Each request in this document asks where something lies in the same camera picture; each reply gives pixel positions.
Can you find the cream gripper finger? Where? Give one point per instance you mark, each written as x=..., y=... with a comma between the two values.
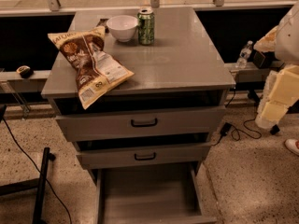
x=268, y=42

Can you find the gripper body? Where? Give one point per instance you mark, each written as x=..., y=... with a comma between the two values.
x=288, y=42

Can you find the brown chip bag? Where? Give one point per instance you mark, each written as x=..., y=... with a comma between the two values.
x=97, y=71

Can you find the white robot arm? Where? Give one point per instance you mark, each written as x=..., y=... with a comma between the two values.
x=287, y=39

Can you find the grey drawer cabinet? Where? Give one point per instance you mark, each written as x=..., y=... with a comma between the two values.
x=181, y=69

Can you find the grey bottom drawer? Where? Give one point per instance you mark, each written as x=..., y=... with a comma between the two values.
x=152, y=194

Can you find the grey drawer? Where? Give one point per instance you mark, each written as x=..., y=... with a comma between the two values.
x=140, y=123
x=152, y=194
x=136, y=156

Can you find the grey middle drawer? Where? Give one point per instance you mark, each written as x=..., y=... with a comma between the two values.
x=136, y=156

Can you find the grey top drawer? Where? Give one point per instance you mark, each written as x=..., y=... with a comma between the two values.
x=140, y=123

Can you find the small black box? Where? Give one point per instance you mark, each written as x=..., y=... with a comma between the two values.
x=262, y=60

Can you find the clear water bottle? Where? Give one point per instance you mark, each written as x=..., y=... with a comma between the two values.
x=244, y=55

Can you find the white shoe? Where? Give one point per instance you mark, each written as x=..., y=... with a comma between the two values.
x=293, y=146

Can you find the green soda can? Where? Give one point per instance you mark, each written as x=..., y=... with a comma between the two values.
x=146, y=25

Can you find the white bowl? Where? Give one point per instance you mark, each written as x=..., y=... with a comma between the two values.
x=122, y=27

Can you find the dark snack bar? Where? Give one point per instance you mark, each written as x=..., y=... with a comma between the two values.
x=103, y=22

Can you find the small black yellow object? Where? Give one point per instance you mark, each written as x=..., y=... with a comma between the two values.
x=25, y=71

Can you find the black metal stand left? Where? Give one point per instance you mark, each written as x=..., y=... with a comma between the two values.
x=37, y=183

